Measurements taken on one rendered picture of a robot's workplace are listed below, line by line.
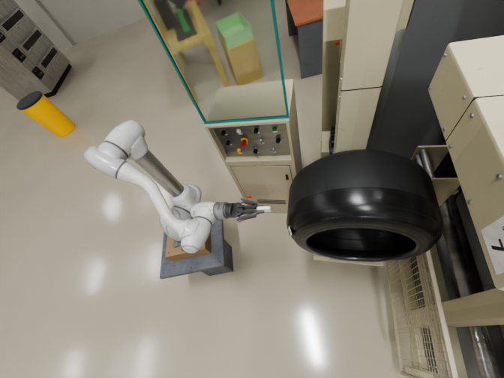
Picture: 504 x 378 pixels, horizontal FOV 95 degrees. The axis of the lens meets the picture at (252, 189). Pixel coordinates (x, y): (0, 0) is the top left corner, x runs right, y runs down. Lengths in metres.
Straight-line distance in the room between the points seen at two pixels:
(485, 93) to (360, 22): 0.35
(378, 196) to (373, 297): 1.51
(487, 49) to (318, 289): 1.86
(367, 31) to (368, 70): 0.12
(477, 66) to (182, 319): 2.47
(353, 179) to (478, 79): 0.39
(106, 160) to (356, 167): 1.10
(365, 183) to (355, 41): 0.43
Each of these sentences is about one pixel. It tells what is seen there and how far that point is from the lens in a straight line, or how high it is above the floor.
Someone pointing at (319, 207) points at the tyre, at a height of 1.44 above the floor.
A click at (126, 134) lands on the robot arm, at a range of 1.35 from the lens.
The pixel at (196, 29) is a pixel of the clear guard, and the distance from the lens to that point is 1.26.
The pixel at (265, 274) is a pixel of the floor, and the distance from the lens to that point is 2.30.
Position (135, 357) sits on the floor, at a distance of 2.74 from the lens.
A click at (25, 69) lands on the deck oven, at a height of 0.66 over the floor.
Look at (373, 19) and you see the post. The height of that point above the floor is 1.87.
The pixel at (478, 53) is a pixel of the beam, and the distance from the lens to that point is 0.88.
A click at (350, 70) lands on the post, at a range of 0.90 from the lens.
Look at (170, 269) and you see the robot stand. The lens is 1.90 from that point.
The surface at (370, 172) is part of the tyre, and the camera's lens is 0.90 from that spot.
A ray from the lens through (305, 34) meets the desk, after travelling 3.72.
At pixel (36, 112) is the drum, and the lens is 5.45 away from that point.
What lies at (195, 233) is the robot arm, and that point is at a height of 1.29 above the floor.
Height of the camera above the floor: 2.22
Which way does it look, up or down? 55 degrees down
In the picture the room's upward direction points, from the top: 24 degrees counter-clockwise
